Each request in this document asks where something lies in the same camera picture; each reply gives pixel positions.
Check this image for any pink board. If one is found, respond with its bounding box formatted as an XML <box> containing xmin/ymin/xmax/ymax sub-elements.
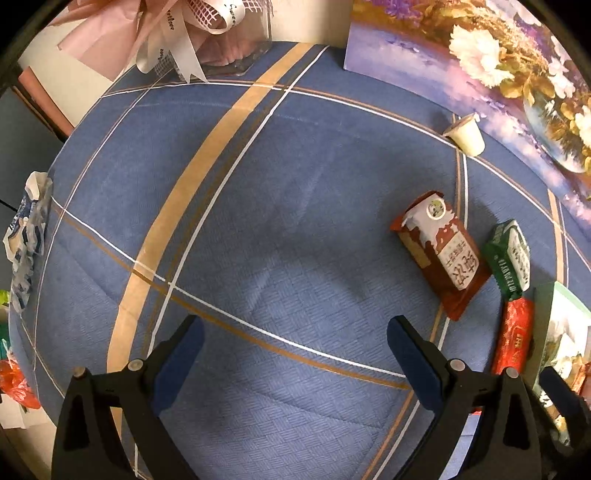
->
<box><xmin>18</xmin><ymin>67</ymin><xmax>75</xmax><ymax>137</ymax></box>

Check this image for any clear glass vase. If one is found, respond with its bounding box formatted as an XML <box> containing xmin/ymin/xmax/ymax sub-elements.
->
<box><xmin>198</xmin><ymin>0</ymin><xmax>273</xmax><ymax>77</ymax></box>

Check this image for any red plastic bag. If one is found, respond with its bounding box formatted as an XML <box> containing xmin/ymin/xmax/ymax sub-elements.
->
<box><xmin>0</xmin><ymin>357</ymin><xmax>41</xmax><ymax>411</ymax></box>

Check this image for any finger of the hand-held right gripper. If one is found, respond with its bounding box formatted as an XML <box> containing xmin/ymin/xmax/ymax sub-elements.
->
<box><xmin>538</xmin><ymin>367</ymin><xmax>591</xmax><ymax>448</ymax></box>

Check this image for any small cream jelly cup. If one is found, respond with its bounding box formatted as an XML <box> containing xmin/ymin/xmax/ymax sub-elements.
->
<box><xmin>442</xmin><ymin>113</ymin><xmax>485</xmax><ymax>157</ymax></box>

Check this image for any green snack packet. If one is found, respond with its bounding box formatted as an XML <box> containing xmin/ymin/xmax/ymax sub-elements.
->
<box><xmin>482</xmin><ymin>220</ymin><xmax>532</xmax><ymax>300</ymax></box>

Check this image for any flower painting canvas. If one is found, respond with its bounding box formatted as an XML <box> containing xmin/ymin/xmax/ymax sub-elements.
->
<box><xmin>344</xmin><ymin>0</ymin><xmax>591</xmax><ymax>201</ymax></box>

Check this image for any white lace ribbon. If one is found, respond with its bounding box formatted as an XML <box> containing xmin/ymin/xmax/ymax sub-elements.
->
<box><xmin>136</xmin><ymin>0</ymin><xmax>262</xmax><ymax>84</ymax></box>

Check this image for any blue plaid tablecloth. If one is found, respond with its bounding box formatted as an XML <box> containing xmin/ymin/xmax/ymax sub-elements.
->
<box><xmin>9</xmin><ymin>41</ymin><xmax>591</xmax><ymax>480</ymax></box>

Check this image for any white green cardboard box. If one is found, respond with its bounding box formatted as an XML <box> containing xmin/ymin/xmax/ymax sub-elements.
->
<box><xmin>531</xmin><ymin>281</ymin><xmax>591</xmax><ymax>435</ymax></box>

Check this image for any dark grey cabinet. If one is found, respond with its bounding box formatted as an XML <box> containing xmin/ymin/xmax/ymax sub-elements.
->
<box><xmin>0</xmin><ymin>85</ymin><xmax>68</xmax><ymax>208</ymax></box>

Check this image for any blue white tissue pack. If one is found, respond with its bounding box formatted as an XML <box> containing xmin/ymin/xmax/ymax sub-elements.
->
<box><xmin>4</xmin><ymin>171</ymin><xmax>54</xmax><ymax>315</ymax></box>

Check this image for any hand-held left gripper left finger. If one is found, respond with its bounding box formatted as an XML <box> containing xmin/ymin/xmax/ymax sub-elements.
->
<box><xmin>52</xmin><ymin>315</ymin><xmax>205</xmax><ymax>480</ymax></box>

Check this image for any brown red snack packet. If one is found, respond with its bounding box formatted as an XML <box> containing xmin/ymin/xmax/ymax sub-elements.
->
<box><xmin>389</xmin><ymin>190</ymin><xmax>492</xmax><ymax>321</ymax></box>

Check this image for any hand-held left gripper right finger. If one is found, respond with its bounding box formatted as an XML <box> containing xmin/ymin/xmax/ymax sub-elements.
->
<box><xmin>387</xmin><ymin>315</ymin><xmax>542</xmax><ymax>480</ymax></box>

